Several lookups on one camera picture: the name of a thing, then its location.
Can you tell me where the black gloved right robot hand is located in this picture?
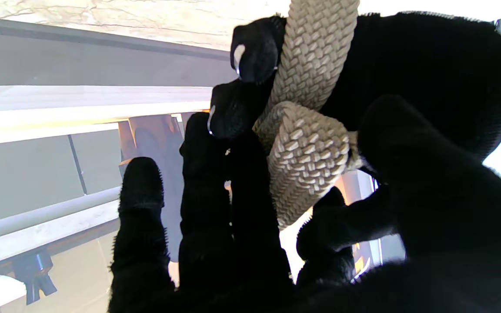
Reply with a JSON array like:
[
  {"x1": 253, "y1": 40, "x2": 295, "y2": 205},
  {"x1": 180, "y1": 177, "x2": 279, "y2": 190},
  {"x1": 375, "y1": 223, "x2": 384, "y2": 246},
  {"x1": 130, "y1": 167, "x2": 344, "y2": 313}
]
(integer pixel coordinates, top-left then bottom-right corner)
[{"x1": 108, "y1": 95, "x2": 501, "y2": 313}]

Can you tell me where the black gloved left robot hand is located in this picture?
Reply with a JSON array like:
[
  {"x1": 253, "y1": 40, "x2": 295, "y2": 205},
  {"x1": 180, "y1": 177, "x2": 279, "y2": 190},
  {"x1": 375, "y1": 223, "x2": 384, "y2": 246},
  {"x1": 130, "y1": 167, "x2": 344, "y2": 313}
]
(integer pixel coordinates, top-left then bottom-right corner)
[{"x1": 209, "y1": 11, "x2": 501, "y2": 158}]

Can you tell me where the beige woven belt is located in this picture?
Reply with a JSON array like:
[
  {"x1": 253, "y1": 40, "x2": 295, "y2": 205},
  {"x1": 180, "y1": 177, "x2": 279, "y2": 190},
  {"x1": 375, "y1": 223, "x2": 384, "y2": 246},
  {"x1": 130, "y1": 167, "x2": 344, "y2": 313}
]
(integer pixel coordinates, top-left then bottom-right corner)
[{"x1": 253, "y1": 0, "x2": 363, "y2": 231}]

